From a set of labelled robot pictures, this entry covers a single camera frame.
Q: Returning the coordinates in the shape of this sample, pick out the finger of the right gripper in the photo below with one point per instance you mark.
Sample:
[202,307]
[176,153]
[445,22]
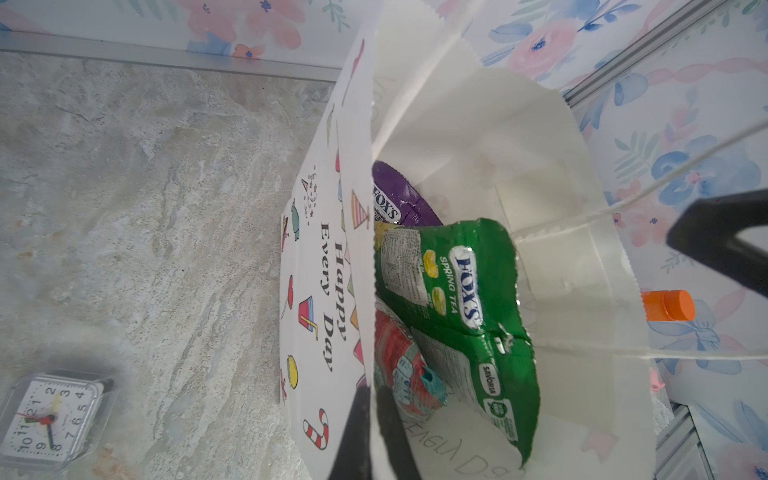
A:
[708,232]

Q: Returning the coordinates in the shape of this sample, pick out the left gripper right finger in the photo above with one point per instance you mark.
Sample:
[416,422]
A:
[398,455]

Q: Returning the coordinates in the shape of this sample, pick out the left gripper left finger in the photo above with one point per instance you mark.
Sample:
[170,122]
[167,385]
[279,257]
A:
[352,461]

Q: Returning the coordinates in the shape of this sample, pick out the small white alarm clock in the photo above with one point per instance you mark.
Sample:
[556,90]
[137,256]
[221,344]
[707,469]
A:
[51,419]

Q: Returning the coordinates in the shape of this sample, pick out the small pink toy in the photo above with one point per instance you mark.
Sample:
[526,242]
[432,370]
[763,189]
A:
[657,385]

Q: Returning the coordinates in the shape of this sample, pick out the purple candy bag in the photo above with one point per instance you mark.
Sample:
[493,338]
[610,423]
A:
[396,201]

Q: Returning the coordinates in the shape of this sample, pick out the green Fox's candy bag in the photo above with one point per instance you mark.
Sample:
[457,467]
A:
[455,288]

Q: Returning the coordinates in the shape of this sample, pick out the green red Fox's bag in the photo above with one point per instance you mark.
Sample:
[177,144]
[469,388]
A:
[400,366]

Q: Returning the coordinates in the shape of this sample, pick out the white paper gift bag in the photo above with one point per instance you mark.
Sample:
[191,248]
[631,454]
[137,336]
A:
[587,190]

